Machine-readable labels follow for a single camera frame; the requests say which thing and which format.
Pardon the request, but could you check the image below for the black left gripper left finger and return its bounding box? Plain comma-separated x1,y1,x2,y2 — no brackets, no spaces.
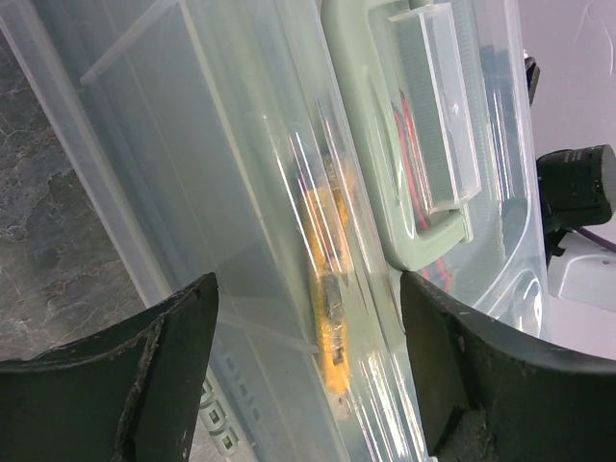
1,273,218,461

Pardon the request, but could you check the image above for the red black utility knife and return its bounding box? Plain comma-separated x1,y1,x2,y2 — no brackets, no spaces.
392,93,456,290

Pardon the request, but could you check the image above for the translucent green tool box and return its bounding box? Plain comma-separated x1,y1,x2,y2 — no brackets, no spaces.
1,1,547,461

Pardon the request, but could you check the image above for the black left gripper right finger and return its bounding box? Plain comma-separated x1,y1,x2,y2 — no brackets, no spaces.
400,272,615,461

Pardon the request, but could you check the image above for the yellow utility knife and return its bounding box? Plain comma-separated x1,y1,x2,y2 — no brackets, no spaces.
301,154,352,396

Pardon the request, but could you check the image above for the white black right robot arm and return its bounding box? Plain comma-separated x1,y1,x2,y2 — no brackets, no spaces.
536,144,615,359

